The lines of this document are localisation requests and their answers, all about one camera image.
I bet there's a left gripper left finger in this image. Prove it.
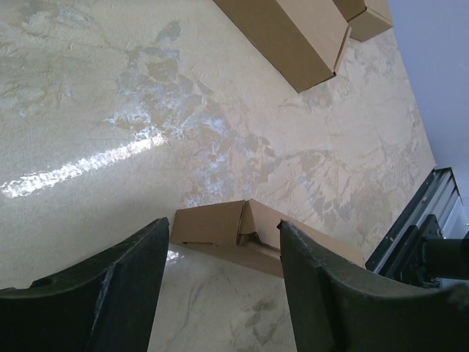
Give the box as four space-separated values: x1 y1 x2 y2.
1 218 169 351

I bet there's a folded brown box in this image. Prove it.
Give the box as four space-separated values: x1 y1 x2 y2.
216 0 352 93
333 0 394 42

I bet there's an aluminium frame rail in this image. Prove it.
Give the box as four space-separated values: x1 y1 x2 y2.
409 168 468 239

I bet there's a front folded brown box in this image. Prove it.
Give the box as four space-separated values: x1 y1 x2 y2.
216 0 352 93

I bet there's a middle folded brown box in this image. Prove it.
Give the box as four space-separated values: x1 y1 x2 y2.
333 0 394 42

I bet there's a brown paper box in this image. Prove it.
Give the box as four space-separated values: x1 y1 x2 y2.
170 199 364 278

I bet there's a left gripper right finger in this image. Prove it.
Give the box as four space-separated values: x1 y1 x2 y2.
278 221 468 351

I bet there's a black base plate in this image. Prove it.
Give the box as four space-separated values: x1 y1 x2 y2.
364 166 469 290

